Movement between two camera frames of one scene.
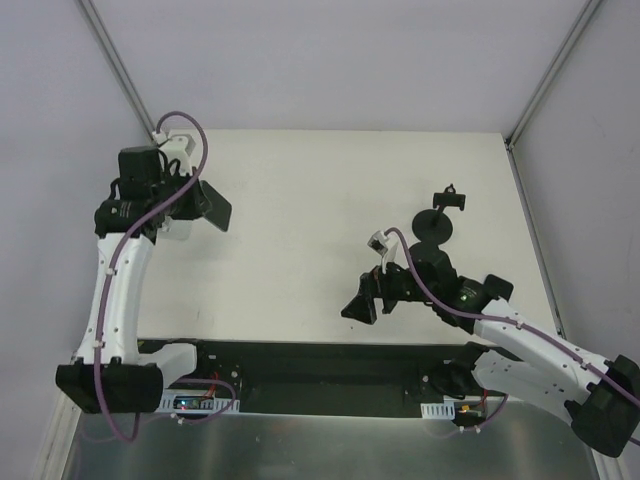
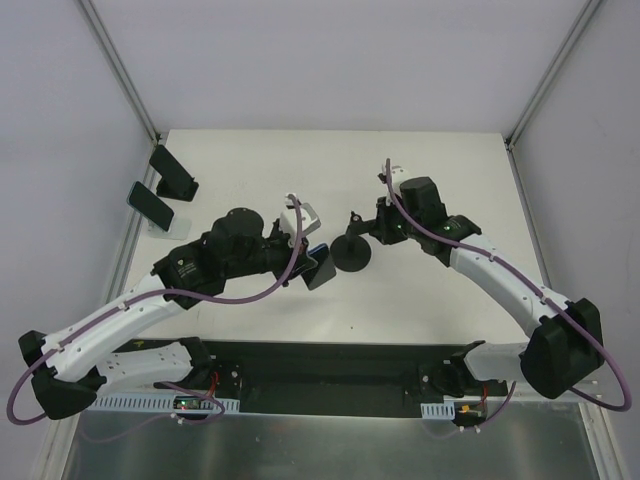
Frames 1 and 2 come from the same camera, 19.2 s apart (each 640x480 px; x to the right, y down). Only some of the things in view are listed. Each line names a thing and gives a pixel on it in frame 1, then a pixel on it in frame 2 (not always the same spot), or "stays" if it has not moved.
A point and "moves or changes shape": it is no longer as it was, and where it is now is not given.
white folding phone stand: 176,229 stays
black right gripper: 379,288 → 379,227
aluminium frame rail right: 575,34 stays
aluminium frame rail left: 114,64 stays
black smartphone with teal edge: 216,207 moves or changes shape
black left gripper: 201,198 → 296,261
